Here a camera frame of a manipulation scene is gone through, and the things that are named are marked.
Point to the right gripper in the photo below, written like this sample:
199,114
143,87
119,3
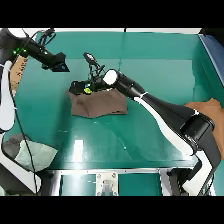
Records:
83,87

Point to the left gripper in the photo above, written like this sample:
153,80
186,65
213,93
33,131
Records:
57,62

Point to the brown garment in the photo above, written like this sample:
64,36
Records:
100,105

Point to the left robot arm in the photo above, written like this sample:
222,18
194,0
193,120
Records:
6,106

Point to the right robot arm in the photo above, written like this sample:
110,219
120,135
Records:
166,113

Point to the pale grey garment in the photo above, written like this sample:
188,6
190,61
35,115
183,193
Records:
40,155

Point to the orange garment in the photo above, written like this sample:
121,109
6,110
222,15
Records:
210,106

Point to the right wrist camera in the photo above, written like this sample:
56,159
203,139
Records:
90,59

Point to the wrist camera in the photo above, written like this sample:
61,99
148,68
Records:
46,35
90,59

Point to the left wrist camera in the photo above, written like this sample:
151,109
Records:
46,35

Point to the silver frame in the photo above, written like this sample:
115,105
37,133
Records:
106,183

